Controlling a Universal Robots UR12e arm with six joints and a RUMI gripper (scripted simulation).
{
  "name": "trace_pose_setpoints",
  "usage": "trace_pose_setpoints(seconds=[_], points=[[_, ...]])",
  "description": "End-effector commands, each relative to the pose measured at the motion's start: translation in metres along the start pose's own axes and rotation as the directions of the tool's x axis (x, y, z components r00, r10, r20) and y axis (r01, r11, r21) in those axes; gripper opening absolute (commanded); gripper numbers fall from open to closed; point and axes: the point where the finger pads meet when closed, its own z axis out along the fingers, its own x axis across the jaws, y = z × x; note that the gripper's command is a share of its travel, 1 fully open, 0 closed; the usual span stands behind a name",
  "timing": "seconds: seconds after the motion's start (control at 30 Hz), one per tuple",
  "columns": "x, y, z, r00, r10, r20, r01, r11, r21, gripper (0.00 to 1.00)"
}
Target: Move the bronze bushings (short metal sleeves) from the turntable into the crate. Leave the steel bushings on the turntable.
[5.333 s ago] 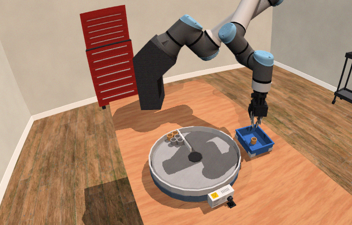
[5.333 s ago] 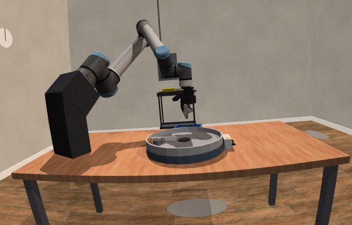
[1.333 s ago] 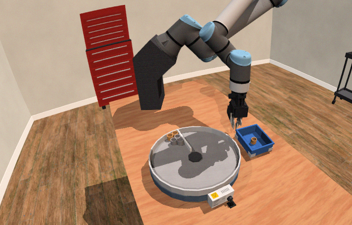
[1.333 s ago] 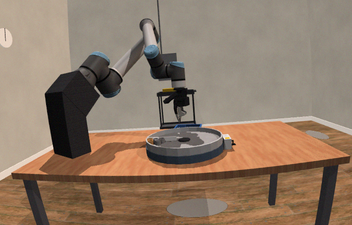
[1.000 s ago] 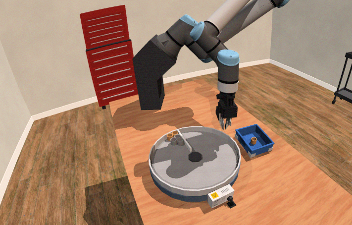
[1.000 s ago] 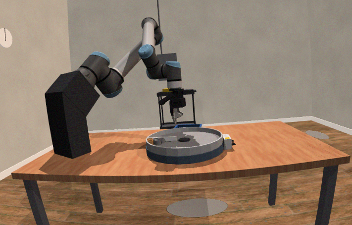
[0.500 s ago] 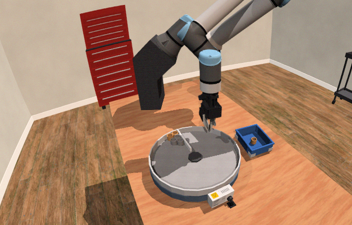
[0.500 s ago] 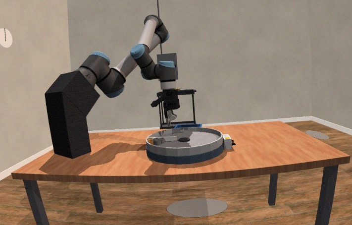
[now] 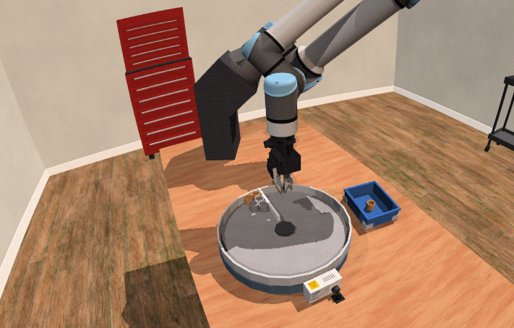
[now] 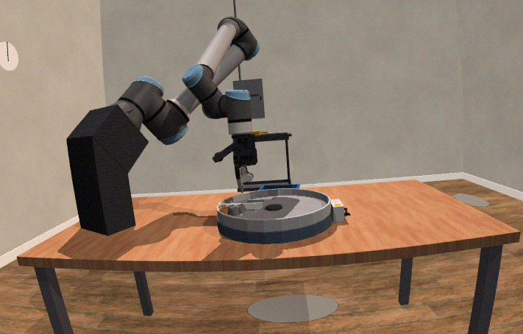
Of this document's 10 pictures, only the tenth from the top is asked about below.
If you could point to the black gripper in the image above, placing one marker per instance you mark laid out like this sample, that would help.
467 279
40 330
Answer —
245 155

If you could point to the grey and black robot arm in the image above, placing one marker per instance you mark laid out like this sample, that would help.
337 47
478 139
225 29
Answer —
142 102

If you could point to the round grey turntable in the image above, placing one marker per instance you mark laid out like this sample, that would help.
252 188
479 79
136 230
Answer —
286 206

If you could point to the blue crate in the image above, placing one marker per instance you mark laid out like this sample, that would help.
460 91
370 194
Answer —
265 187

